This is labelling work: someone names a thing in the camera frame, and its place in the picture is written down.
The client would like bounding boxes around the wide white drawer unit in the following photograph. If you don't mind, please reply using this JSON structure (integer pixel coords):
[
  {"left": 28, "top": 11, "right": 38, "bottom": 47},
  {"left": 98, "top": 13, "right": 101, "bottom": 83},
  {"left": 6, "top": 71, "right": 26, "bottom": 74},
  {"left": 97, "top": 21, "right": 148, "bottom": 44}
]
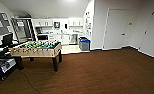
[{"left": 47, "top": 33, "right": 55, "bottom": 43}]

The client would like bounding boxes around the wall light switch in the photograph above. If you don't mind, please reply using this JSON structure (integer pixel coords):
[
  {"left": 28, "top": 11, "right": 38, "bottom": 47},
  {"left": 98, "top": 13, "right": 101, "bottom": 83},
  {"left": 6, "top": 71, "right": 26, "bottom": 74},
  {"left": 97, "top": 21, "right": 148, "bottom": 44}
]
[{"left": 127, "top": 21, "right": 134, "bottom": 27}]

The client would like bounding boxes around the black wheeled cart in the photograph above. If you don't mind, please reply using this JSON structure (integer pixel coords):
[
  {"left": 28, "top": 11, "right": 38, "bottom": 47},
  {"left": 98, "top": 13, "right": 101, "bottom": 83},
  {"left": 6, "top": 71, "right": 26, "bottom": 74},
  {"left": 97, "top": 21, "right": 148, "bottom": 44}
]
[{"left": 0, "top": 45, "right": 25, "bottom": 81}]

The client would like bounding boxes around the stainless steel refrigerator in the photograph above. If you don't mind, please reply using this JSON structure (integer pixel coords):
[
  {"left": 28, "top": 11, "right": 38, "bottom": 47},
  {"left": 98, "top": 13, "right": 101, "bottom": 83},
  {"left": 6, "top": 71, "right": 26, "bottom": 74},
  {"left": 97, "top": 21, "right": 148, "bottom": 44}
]
[{"left": 10, "top": 17, "right": 37, "bottom": 44}]

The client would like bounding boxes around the long white wall cabinet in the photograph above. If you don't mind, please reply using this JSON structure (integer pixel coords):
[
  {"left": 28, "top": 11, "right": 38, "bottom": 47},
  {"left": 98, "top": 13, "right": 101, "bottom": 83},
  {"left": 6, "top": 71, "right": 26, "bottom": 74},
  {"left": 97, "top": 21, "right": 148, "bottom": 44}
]
[{"left": 32, "top": 18, "right": 54, "bottom": 28}]

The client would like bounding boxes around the black built-in oven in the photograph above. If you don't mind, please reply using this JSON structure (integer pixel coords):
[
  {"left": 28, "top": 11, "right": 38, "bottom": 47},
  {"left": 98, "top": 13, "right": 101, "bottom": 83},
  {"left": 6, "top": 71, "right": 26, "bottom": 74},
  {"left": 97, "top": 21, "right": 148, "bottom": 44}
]
[{"left": 36, "top": 33, "right": 49, "bottom": 42}]

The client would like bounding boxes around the black floor cable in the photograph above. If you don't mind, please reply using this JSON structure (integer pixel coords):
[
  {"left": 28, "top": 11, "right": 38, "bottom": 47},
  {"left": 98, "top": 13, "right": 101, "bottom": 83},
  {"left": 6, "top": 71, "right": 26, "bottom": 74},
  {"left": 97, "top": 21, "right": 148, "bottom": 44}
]
[{"left": 18, "top": 64, "right": 41, "bottom": 94}]

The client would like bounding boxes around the white door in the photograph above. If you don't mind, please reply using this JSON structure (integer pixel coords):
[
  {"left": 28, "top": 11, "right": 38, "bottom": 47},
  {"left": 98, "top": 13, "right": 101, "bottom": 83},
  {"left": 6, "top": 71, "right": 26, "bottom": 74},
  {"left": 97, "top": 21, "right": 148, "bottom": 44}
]
[{"left": 102, "top": 8, "right": 133, "bottom": 51}]

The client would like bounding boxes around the wooden foosball table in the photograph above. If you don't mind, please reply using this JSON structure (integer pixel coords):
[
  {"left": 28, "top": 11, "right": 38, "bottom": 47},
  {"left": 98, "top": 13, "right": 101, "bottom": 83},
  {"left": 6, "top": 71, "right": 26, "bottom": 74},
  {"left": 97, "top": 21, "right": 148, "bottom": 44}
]
[{"left": 8, "top": 39, "right": 63, "bottom": 72}]

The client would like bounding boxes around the blue lid waste bin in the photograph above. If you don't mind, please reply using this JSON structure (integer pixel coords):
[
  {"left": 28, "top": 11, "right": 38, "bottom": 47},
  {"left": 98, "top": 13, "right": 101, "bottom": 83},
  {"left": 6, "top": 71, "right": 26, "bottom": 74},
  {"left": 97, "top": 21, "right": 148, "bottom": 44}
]
[{"left": 80, "top": 39, "right": 92, "bottom": 52}]

